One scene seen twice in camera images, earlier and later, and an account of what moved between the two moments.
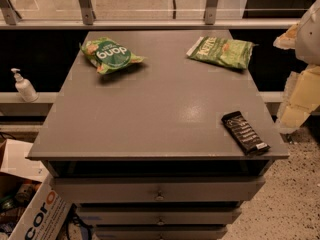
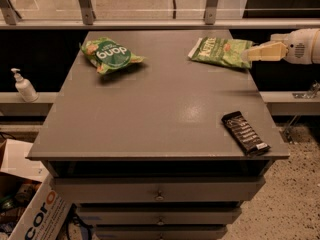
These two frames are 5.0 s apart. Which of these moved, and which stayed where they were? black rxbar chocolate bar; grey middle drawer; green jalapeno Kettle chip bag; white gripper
Moved: white gripper
Stayed: green jalapeno Kettle chip bag; black rxbar chocolate bar; grey middle drawer
